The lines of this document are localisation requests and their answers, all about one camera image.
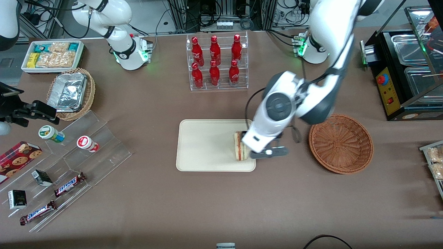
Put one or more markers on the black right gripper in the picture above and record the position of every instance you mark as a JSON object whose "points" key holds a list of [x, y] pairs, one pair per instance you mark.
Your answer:
{"points": [[9, 107]]}

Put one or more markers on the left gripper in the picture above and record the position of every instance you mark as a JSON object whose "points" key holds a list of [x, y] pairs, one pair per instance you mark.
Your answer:
{"points": [[242, 134]]}

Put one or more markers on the triangle sandwich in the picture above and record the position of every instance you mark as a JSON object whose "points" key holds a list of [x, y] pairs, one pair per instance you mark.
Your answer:
{"points": [[238, 148]]}

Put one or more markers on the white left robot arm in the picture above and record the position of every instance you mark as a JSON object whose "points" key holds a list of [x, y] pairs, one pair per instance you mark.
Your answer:
{"points": [[332, 20]]}

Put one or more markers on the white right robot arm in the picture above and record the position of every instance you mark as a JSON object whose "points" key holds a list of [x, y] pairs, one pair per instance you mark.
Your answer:
{"points": [[117, 14]]}

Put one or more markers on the beige plastic tray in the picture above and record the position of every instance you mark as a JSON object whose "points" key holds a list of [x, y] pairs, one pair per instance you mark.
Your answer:
{"points": [[204, 145]]}

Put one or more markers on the white snack tray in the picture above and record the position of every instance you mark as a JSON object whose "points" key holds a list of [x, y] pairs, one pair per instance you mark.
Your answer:
{"points": [[26, 69]]}

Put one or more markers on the oval tan wicker basket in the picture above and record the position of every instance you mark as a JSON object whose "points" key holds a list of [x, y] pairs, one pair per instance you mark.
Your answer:
{"points": [[89, 97]]}

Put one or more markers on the round brown wicker basket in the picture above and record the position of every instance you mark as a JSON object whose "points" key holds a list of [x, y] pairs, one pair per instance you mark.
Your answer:
{"points": [[341, 145]]}

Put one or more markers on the grey snack tray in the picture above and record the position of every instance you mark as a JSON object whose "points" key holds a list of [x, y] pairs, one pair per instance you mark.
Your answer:
{"points": [[424, 148]]}

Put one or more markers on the green label yogurt cup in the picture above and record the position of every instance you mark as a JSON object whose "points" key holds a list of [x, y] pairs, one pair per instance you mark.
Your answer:
{"points": [[51, 134]]}

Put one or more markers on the aluminium foil container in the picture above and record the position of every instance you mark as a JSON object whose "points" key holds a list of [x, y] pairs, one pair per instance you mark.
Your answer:
{"points": [[67, 91]]}

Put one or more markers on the yellow snack pack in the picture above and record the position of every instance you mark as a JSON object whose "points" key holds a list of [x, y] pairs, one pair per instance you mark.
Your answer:
{"points": [[33, 60]]}

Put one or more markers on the clear cracker pack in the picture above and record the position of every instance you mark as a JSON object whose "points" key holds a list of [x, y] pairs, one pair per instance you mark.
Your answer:
{"points": [[436, 154], [55, 60], [59, 47], [437, 171]]}

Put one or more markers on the clear acrylic bottle rack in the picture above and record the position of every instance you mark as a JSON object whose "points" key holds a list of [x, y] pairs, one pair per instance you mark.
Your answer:
{"points": [[221, 86]]}

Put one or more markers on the red label yogurt cup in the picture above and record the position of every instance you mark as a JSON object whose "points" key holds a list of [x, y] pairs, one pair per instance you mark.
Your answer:
{"points": [[87, 143]]}

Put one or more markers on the red tartan cookie box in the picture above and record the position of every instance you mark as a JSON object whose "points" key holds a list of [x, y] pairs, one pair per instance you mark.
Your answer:
{"points": [[17, 160]]}

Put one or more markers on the red cola bottle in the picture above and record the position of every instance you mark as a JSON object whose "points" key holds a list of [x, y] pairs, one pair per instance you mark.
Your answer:
{"points": [[236, 48], [197, 52], [215, 50], [234, 74], [197, 77], [214, 76]]}

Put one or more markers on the teal snack pack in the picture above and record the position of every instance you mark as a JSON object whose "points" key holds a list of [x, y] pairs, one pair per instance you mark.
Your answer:
{"points": [[74, 47], [40, 47]]}

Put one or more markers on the small black box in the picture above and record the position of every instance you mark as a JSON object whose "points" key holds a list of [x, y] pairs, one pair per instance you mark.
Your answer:
{"points": [[42, 178], [17, 199]]}

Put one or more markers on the clear acrylic step display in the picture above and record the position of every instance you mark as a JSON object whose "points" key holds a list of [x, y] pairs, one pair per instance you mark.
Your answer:
{"points": [[104, 152]]}

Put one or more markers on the brown Snickers bar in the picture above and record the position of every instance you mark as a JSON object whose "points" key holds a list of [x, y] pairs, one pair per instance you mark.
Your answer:
{"points": [[38, 212], [69, 184]]}

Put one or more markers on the white power strip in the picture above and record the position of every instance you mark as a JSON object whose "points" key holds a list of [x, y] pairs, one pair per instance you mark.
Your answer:
{"points": [[224, 24]]}

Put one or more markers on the grey device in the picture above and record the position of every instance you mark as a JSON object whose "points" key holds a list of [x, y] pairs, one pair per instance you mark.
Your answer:
{"points": [[225, 246]]}

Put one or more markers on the black hot display case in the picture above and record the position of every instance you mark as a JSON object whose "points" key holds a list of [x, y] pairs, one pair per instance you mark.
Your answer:
{"points": [[387, 93]]}

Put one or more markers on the steel pan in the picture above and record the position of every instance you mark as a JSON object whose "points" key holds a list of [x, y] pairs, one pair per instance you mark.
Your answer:
{"points": [[410, 50], [424, 84]]}

